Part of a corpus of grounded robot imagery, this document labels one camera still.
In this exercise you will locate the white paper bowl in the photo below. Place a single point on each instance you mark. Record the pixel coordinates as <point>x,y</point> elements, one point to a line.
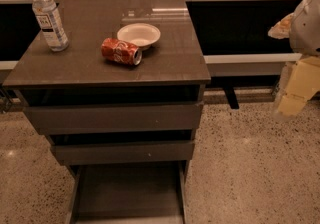
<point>141,34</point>

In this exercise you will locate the dark grey drawer cabinet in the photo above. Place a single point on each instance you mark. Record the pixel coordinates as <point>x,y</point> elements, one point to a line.
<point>171,72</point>

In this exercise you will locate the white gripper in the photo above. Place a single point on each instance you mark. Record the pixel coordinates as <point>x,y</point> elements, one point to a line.
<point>307,29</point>

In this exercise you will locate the clear plastic water bottle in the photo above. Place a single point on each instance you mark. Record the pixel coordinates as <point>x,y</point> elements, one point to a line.
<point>49,20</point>

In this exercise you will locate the open bottom grey drawer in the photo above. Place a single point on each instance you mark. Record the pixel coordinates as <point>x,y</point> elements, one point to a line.
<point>136,193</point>

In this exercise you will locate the middle grey drawer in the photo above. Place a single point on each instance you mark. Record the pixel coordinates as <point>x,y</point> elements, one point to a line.
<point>123,152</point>

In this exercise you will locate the red coke can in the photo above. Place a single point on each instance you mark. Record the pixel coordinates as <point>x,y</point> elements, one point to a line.
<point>121,51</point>

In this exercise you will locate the top grey drawer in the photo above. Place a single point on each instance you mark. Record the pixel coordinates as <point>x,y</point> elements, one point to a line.
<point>86,119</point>

